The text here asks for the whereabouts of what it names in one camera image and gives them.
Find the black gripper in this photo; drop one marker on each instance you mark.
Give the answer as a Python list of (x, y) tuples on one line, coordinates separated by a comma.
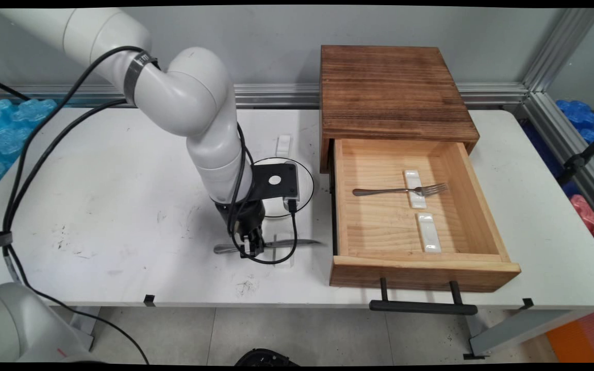
[(248, 216)]

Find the silver metal table knife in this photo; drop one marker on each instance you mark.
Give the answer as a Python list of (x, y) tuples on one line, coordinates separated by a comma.
[(304, 242)]

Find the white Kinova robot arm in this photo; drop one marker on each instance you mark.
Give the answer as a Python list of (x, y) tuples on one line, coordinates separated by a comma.
[(194, 98)]

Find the white ceramic cutlery rest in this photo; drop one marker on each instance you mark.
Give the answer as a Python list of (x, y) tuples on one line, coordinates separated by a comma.
[(428, 232), (283, 260), (414, 180), (283, 145)]

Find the white plate with black rim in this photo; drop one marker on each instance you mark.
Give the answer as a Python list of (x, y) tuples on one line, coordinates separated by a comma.
[(306, 183)]

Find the black object on floor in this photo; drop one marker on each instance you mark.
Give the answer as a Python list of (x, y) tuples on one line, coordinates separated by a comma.
[(263, 358)]

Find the small black table clip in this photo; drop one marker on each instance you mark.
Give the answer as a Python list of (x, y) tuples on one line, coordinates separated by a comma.
[(527, 304), (149, 300)]

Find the silver metal fork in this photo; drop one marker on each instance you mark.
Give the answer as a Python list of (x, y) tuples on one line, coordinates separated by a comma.
[(384, 191)]

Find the light wooden drawer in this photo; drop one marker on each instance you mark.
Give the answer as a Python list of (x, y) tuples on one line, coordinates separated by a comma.
[(421, 268)]

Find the grey table leg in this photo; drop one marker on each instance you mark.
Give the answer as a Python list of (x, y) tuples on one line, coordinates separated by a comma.
[(518, 332), (84, 330)]

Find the dark wooden drawer cabinet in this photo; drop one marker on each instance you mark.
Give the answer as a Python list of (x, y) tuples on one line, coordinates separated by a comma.
[(395, 93)]

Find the blue foam mat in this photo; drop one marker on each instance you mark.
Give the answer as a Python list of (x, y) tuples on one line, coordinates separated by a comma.
[(3, 129), (583, 121)]

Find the pink foam piece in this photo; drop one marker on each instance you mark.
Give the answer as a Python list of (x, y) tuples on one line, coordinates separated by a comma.
[(586, 212)]

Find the black tripod stand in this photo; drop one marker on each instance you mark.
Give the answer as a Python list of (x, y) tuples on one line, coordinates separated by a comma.
[(586, 154)]

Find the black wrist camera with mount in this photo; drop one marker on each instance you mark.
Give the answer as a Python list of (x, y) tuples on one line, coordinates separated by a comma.
[(268, 180)]

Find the horizontal aluminium frame rail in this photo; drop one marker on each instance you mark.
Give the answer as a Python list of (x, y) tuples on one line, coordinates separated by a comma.
[(379, 95)]

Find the side aluminium frame rail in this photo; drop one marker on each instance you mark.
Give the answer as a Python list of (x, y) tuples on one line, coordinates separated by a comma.
[(570, 149)]

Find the upright aluminium frame post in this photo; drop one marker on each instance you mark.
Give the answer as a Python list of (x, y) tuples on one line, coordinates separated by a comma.
[(560, 51)]

